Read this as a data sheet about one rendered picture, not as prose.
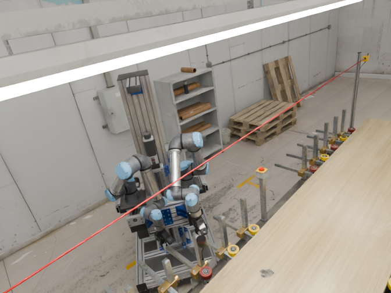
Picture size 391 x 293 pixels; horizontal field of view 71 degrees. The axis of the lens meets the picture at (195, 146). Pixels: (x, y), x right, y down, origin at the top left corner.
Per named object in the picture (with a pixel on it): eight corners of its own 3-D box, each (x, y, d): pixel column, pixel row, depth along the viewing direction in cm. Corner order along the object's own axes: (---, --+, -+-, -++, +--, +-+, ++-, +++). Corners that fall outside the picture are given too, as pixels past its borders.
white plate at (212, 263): (192, 289, 190) (189, 279, 185) (216, 264, 205) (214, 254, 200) (192, 289, 189) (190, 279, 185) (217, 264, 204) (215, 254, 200)
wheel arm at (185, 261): (166, 251, 207) (164, 247, 206) (169, 248, 209) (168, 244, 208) (208, 283, 178) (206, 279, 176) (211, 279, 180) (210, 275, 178)
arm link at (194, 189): (182, 184, 189) (181, 194, 179) (199, 183, 187) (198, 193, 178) (184, 193, 192) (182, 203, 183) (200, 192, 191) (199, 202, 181)
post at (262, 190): (260, 220, 238) (258, 177, 218) (263, 217, 241) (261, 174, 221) (265, 222, 235) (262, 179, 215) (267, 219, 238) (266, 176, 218)
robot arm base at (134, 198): (124, 196, 244) (121, 186, 239) (141, 192, 245) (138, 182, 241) (124, 206, 230) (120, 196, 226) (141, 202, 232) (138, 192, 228)
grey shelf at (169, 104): (171, 165, 491) (152, 80, 423) (207, 146, 540) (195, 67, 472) (187, 174, 459) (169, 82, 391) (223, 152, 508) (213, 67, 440)
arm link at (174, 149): (165, 132, 199) (165, 199, 180) (180, 131, 198) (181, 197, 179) (169, 138, 210) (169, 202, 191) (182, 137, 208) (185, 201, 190)
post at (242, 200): (244, 244, 226) (239, 197, 205) (246, 241, 228) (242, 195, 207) (247, 246, 223) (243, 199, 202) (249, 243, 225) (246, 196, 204)
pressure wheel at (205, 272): (199, 283, 182) (196, 271, 177) (207, 275, 186) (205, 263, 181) (208, 290, 176) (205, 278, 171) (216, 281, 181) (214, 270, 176)
